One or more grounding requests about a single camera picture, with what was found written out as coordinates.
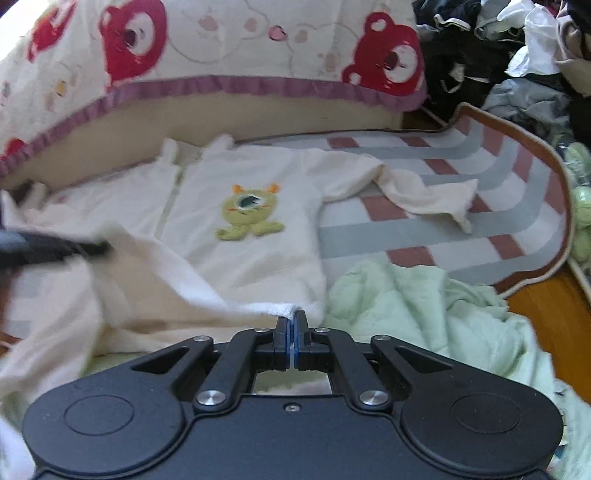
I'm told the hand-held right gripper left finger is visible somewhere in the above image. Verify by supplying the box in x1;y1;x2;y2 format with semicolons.
131;316;293;414

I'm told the cream knit cardigan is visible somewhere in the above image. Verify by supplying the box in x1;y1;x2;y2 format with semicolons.
0;134;481;416

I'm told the brown folded sweater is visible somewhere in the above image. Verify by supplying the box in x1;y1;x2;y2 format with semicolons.
9;181;41;204

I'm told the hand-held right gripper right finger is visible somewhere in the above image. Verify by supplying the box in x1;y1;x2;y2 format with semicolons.
294;311;455;411

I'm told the checkered rug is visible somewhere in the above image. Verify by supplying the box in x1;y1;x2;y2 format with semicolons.
0;104;575;352

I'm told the pile of clothes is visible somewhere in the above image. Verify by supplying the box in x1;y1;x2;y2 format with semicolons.
411;0;591;155

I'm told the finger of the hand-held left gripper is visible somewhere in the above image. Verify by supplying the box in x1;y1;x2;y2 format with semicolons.
0;228;114;271

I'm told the beige bed base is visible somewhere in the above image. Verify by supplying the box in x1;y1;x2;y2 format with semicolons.
0;88;402;190

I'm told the pale green blanket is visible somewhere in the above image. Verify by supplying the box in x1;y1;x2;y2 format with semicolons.
85;258;571;480

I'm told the bag of green yarn balls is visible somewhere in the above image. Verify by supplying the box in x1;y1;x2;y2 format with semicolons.
561;141;591;278

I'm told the quilted bear print bedspread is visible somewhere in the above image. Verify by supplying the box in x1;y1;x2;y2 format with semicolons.
0;0;428;181

